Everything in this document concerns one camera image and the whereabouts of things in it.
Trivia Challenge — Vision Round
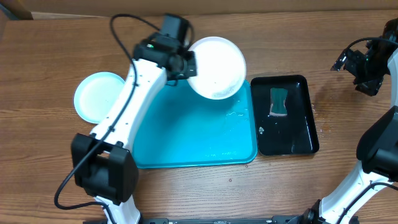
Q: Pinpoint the black rectangular tray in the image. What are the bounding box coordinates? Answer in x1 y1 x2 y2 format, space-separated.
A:
251 75 320 156

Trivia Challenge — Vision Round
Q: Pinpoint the light blue plate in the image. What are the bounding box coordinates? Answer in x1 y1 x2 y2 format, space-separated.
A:
73 72 125 124

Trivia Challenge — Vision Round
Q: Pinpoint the brown cardboard backdrop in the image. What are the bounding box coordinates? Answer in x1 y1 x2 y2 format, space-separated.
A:
1 0 397 17

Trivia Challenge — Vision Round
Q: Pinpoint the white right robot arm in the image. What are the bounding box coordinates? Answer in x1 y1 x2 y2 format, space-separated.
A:
289 19 397 223

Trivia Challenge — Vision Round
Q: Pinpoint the green scrubbing sponge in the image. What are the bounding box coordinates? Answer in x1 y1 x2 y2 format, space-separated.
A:
269 88 288 117

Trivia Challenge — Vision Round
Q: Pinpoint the blue plastic tray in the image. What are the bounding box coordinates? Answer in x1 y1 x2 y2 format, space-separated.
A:
132 81 257 169

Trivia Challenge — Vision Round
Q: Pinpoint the pink plate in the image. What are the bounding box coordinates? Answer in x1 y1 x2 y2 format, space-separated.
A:
188 37 246 100

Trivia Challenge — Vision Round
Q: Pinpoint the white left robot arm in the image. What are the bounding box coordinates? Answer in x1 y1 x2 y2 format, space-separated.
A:
54 14 197 223

